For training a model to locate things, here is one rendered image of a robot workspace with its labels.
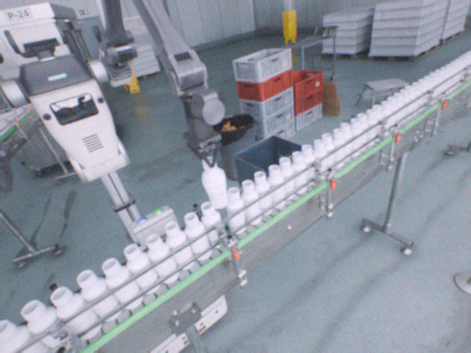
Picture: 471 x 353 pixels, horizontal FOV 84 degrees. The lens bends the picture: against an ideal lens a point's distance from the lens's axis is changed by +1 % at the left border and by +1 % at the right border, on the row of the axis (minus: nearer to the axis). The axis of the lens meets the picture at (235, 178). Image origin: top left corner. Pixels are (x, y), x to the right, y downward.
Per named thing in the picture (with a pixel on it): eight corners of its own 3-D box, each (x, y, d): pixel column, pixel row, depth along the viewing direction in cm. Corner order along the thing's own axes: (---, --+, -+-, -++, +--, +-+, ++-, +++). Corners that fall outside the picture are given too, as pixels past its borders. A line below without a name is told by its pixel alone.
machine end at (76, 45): (56, 140, 515) (-15, 24, 405) (123, 123, 539) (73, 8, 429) (30, 180, 385) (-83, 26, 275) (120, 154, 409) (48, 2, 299)
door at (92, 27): (98, 79, 1072) (72, 19, 956) (98, 79, 1078) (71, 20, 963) (122, 72, 1114) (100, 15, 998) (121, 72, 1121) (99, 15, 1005)
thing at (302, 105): (296, 116, 363) (295, 101, 350) (274, 112, 391) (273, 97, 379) (322, 102, 391) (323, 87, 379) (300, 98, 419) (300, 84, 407)
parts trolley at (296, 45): (302, 95, 500) (302, 37, 446) (282, 91, 540) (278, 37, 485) (337, 79, 545) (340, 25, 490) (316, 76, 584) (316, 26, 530)
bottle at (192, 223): (199, 265, 82) (184, 226, 73) (191, 253, 87) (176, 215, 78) (215, 254, 84) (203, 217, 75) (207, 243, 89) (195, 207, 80)
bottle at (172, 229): (196, 254, 86) (183, 218, 76) (193, 271, 81) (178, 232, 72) (179, 256, 86) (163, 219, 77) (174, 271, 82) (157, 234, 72)
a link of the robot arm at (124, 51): (121, 45, 103) (107, 48, 101) (123, 29, 94) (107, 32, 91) (132, 67, 104) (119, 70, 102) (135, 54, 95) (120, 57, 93)
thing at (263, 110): (263, 120, 312) (262, 102, 300) (240, 115, 340) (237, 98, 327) (294, 103, 343) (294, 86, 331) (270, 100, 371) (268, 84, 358)
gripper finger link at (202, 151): (213, 157, 79) (206, 129, 74) (226, 165, 74) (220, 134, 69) (193, 167, 76) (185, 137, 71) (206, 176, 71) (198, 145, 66)
